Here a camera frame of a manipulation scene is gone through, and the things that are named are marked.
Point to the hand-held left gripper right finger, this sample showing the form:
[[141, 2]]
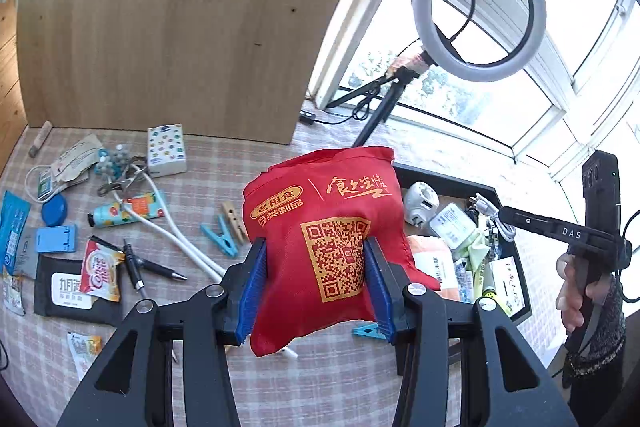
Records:
[[378, 287]]

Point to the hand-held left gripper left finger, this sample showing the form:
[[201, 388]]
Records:
[[250, 292]]

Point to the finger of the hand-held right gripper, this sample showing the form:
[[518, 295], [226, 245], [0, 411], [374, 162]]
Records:
[[525, 218]]

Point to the black tray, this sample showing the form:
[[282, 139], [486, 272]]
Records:
[[445, 177]]

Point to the red cloth pouch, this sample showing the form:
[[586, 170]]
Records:
[[320, 217]]

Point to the black pen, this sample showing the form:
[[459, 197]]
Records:
[[150, 264], [134, 269]]

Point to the red creamer sachet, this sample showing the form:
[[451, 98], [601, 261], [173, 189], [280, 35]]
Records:
[[102, 274]]

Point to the metal spring clamp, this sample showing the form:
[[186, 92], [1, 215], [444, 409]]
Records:
[[122, 182]]

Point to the person's right forearm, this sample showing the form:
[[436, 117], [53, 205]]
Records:
[[600, 347]]

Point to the person's right hand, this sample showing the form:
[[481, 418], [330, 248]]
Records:
[[566, 294]]

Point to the teal clothespin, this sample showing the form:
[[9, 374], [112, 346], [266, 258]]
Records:
[[222, 239], [367, 332]]

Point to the yellow-green cloth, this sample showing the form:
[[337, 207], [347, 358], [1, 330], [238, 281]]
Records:
[[475, 247]]

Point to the orange tissue pack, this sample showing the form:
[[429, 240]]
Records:
[[435, 264]]

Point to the white printed box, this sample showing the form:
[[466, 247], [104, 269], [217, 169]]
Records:
[[507, 282]]

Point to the small white stick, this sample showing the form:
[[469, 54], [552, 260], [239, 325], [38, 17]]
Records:
[[289, 353]]

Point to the wooden clothespin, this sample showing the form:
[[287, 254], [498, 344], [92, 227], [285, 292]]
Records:
[[232, 219]]

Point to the white plug-in device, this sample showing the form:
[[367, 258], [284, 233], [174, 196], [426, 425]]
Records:
[[420, 204]]

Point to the colourful hand cream tube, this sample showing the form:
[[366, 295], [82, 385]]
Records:
[[125, 209]]

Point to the white dotted tissue box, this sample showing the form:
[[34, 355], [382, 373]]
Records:
[[166, 149]]

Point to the black tripod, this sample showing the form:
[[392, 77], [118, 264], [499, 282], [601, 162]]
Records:
[[380, 112]]

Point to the orange white sachet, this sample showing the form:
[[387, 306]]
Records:
[[82, 349]]

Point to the black wet wipes pack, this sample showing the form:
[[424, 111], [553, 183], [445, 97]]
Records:
[[65, 294]]

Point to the blue phone stand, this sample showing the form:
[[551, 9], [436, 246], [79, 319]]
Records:
[[55, 239]]

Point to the blue round disc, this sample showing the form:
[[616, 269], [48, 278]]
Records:
[[55, 211]]

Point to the white paper packet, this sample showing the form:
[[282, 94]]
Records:
[[75, 159]]

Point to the printed snack sachet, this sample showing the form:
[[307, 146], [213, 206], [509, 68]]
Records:
[[12, 294]]

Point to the blue sachet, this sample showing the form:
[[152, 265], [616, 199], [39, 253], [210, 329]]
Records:
[[12, 227]]

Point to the large wooden board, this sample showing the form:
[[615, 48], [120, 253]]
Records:
[[175, 17]]

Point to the wooden slat panel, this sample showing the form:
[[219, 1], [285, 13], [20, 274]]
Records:
[[10, 82]]

